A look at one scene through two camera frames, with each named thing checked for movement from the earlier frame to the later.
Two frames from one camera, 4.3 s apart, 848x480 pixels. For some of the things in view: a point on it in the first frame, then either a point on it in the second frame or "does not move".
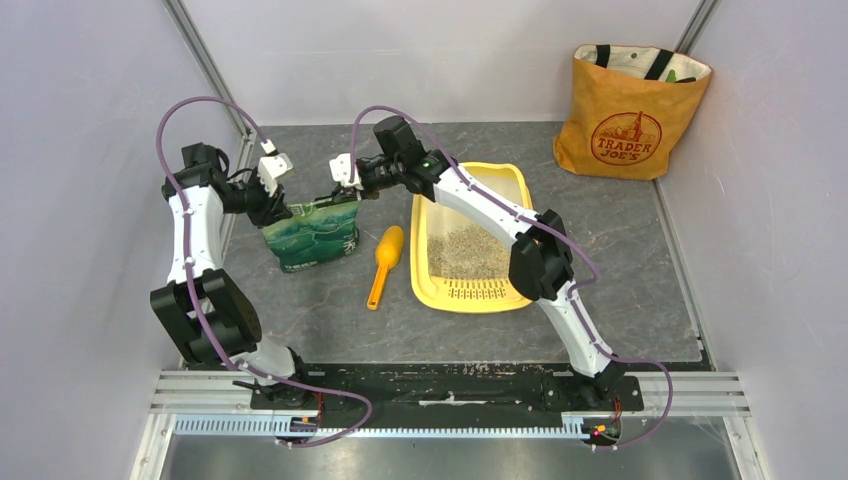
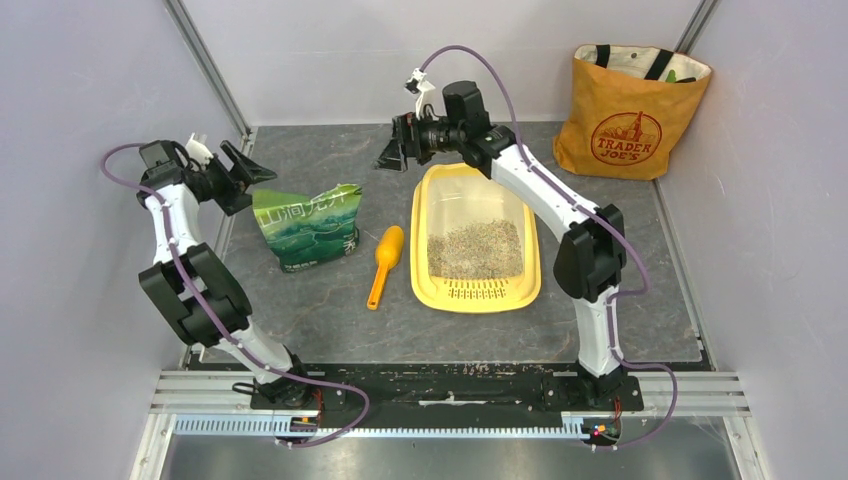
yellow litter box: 460,262 does not move
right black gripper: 339,193 to 406,143
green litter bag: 316,232 does not move
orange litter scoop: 388,251 does not move
